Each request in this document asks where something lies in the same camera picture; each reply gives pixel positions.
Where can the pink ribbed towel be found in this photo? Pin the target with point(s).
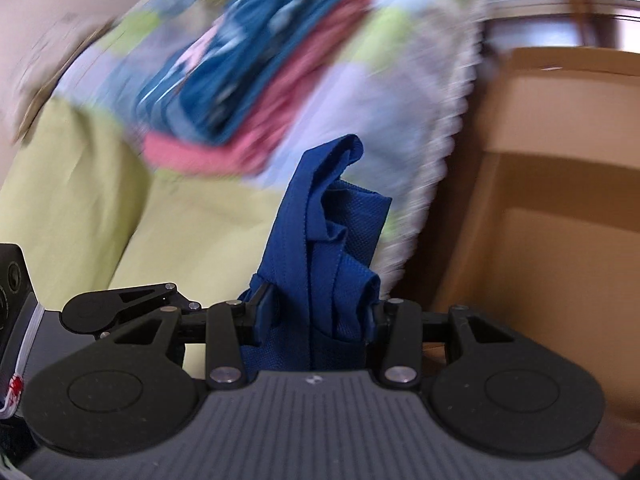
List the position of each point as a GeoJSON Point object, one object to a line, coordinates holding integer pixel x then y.
{"type": "Point", "coordinates": [310, 125]}

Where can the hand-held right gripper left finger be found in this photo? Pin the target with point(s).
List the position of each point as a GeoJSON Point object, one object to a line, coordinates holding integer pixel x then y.
{"type": "Point", "coordinates": [261, 312]}

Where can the beige quilted cushion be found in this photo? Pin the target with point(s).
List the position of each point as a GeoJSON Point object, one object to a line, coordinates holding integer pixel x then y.
{"type": "Point", "coordinates": [55, 70]}

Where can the pastel patchwork cloth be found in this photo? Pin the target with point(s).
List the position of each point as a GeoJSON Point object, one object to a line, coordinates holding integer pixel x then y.
{"type": "Point", "coordinates": [390, 85]}

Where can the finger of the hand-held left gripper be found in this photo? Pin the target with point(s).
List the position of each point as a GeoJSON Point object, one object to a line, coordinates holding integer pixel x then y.
{"type": "Point", "coordinates": [160, 297]}

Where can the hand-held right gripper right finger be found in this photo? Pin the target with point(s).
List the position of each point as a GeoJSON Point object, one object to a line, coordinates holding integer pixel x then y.
{"type": "Point", "coordinates": [374, 322]}

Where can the cardboard box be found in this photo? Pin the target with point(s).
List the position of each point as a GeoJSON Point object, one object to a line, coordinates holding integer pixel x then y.
{"type": "Point", "coordinates": [560, 185]}

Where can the green covered sofa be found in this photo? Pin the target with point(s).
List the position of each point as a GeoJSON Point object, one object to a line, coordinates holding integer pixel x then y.
{"type": "Point", "coordinates": [75, 200]}

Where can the teal striped towel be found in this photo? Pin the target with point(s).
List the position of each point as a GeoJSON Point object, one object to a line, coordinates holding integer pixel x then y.
{"type": "Point", "coordinates": [260, 60]}

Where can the blue shopping bag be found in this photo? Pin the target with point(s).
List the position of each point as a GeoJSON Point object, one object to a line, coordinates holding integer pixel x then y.
{"type": "Point", "coordinates": [325, 260]}

